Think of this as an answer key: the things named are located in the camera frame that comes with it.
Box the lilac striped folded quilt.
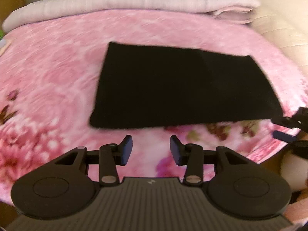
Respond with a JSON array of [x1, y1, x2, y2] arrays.
[[2, 0, 260, 33]]

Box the person right hand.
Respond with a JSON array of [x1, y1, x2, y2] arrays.
[[280, 151, 307, 193]]

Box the pink floral bed blanket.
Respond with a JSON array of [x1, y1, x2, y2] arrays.
[[1, 10, 307, 204]]

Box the pink folded sheets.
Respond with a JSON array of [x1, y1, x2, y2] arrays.
[[209, 6, 254, 24]]

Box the black knit skirt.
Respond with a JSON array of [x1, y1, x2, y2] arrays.
[[89, 42, 283, 129]]

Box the white quilted pillow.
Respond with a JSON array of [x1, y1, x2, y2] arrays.
[[251, 6, 307, 76]]

